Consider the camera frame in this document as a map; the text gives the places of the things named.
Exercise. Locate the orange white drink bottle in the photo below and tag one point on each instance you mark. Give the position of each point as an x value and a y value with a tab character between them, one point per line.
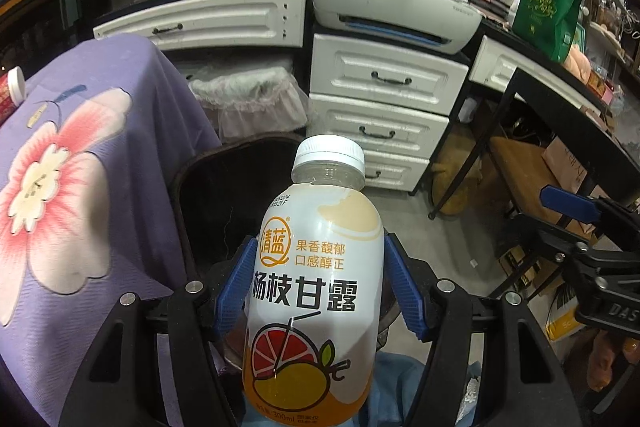
310	287

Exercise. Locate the black chair wooden seat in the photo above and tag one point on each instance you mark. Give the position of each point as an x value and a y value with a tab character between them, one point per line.
530	177

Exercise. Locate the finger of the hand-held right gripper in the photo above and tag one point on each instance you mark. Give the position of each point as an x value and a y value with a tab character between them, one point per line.
570	204

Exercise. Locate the person's right hand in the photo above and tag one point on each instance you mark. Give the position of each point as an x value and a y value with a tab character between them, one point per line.
617	359

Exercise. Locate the purple floral tablecloth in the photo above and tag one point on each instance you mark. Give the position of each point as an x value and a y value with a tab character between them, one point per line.
100	217

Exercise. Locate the white drawer unit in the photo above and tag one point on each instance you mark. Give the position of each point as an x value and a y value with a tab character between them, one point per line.
385	107

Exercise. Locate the white printer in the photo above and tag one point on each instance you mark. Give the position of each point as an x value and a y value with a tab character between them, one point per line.
400	7

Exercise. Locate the lace covered bin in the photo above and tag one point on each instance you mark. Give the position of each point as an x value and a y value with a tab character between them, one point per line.
250	102

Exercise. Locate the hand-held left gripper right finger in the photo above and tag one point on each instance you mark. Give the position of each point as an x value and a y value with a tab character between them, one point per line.
407	292

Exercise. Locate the green tote bag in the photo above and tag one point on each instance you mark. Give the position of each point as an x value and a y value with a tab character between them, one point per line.
545	7

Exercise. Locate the red cup white lid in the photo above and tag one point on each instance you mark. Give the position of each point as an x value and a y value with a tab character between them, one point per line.
12	89

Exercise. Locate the black trash bin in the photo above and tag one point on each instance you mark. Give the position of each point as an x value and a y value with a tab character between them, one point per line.
215	197

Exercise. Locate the long white drawer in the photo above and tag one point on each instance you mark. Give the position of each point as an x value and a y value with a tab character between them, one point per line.
210	19

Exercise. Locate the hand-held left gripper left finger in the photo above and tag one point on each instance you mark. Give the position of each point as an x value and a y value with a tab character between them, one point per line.
235	292

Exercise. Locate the white desk drawer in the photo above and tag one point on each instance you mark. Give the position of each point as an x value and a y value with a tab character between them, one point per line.
500	69

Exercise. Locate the cardboard box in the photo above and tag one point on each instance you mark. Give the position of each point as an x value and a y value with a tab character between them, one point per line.
565	164

